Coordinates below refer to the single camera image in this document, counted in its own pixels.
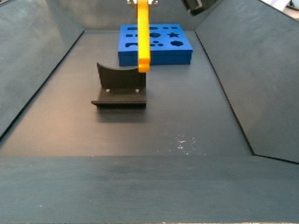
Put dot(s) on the black curved stand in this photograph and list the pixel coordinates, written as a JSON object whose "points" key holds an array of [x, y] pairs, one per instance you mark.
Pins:
{"points": [[121, 88]]}

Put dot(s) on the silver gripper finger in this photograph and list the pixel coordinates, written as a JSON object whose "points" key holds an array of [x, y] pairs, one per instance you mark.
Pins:
{"points": [[131, 1], [153, 2]]}

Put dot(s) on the yellow double-square block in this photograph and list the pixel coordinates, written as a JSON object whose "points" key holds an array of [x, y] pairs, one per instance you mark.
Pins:
{"points": [[143, 36]]}

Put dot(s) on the blue foam shape board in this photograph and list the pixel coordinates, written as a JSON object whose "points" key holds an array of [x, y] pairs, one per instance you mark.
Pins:
{"points": [[171, 48]]}

